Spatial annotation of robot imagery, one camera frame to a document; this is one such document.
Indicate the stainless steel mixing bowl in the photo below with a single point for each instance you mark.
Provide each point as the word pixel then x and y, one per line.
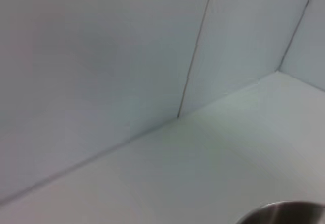
pixel 292 213

